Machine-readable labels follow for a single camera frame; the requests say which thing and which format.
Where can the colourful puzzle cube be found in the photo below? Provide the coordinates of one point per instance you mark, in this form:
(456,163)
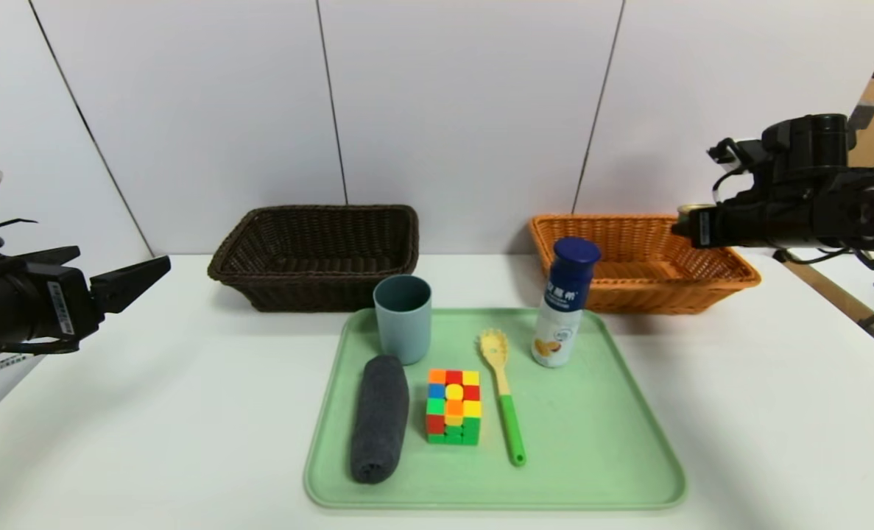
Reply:
(454,408)

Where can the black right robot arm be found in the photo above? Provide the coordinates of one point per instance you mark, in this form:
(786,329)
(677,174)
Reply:
(871,206)

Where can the blue-grey plastic cup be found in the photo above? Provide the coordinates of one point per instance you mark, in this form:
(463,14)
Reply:
(403,324)

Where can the light green plastic tray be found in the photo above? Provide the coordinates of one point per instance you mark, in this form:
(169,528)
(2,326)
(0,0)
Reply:
(591,442)

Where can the dark grey rolled towel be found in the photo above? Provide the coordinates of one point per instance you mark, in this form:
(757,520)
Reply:
(379,419)

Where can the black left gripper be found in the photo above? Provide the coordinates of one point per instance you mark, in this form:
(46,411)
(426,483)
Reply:
(68,305)

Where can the tin can gold lid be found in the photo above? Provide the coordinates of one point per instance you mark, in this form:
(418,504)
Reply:
(694,210)

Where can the white bottle blue cap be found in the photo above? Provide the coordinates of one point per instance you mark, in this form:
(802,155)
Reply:
(562,309)

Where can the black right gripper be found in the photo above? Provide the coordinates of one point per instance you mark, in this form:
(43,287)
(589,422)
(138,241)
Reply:
(704,224)

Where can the dark brown wicker basket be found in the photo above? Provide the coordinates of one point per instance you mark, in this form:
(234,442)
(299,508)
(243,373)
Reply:
(311,287)

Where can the orange wicker basket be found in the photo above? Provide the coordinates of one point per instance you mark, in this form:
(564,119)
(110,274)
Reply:
(650,294)

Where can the grey cabinet sign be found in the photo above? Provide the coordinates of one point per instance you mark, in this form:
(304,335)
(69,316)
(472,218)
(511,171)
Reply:
(864,115)

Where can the white side table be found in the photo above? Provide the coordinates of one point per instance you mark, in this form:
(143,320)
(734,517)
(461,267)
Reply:
(849,291)

